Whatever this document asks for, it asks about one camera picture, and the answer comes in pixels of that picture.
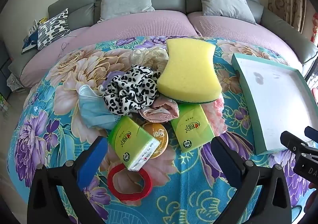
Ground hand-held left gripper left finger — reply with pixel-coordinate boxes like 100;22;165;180
27;136;108;224

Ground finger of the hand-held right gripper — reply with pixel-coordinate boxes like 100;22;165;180
280;131;314;155
304;126;318;141

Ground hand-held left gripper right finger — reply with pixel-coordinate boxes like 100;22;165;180
211;137;299;224

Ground pink fluffy cloth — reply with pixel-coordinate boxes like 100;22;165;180
202;97;228;133

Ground teal tray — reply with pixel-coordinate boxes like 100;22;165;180
231;53;318;156

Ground blue face mask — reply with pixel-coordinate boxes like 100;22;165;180
78;84;120;130

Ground red ring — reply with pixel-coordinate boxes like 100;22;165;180
107;163;152;201

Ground green tissue pack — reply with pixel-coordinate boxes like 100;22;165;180
170;103;215;153
107;115;161;172

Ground leopard print scrunchie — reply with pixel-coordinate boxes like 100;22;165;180
102;64;162;116

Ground pink printed underwear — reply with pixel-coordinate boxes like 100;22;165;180
139;97;180;123

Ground yellow sponge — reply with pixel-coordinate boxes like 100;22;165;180
158;38;223;103

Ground cream lace cloth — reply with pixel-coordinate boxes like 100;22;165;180
130;46;169;72

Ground gold round tin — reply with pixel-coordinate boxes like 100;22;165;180
143;123;169;159

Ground purple paper packet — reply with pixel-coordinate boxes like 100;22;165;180
101;71;120;90

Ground floral printed blanket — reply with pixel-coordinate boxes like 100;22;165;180
7;36;318;224

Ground white plastic bag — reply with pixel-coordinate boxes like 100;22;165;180
7;74;24;93

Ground pink quilted sofa cover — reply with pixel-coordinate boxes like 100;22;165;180
20;10;198;88
187;10;305;70

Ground dark grey cabinet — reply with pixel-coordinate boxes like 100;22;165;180
0;40;12;100

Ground black and white patterned pillow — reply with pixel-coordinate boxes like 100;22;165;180
37;8;71;49

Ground upright books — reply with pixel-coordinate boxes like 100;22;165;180
27;16;48;35

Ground grey pillow with pink band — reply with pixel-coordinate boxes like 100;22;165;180
194;0;257;25

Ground thin black cord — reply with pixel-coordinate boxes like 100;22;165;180
58;35;75;56

